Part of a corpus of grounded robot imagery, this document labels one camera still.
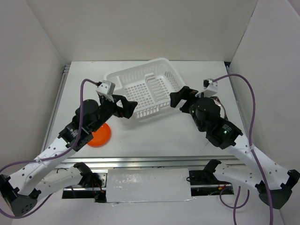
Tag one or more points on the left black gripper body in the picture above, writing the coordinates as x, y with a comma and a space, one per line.
108, 108

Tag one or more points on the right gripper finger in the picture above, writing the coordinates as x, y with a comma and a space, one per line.
184, 92
178, 99

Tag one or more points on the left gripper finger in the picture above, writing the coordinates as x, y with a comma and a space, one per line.
127, 110
122, 101

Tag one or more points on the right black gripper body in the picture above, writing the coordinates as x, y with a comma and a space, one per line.
191, 100

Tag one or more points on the black square floral plate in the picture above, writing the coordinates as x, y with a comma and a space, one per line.
222, 111

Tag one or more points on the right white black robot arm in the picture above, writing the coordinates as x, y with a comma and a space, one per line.
273, 182

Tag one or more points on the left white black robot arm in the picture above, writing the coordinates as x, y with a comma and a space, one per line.
23, 189

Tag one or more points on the white plastic dish rack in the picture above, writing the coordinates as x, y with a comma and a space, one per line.
149, 84

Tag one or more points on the orange round plate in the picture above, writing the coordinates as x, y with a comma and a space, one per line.
101, 136

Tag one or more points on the white foam board cover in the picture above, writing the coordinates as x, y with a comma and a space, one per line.
148, 185

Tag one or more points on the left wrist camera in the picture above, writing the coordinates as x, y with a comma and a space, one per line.
105, 90

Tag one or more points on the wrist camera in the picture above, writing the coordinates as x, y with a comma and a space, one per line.
105, 90
210, 87

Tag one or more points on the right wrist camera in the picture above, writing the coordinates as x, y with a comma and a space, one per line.
210, 87

